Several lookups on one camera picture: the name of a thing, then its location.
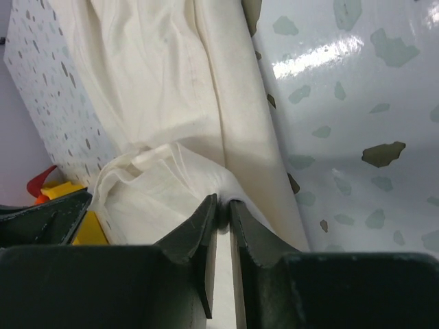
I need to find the dark red t shirt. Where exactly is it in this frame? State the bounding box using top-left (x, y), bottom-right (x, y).
top-left (26, 165), bottom-right (58, 199)

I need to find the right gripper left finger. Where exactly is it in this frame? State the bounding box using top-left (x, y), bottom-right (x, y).
top-left (155, 194), bottom-right (218, 319)

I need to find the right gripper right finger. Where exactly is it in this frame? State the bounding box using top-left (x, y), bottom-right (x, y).
top-left (228, 200), bottom-right (299, 328)

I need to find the yellow plastic bin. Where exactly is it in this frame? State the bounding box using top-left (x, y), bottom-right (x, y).
top-left (40, 182), bottom-right (108, 245)

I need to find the orange t shirt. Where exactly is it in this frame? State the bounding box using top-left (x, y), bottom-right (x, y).
top-left (34, 194), bottom-right (50, 205)

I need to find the cream white t shirt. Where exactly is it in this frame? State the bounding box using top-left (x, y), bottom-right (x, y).
top-left (51, 1), bottom-right (309, 328)

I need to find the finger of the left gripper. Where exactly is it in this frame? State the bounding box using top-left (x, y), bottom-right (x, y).
top-left (1, 190), bottom-right (92, 245)

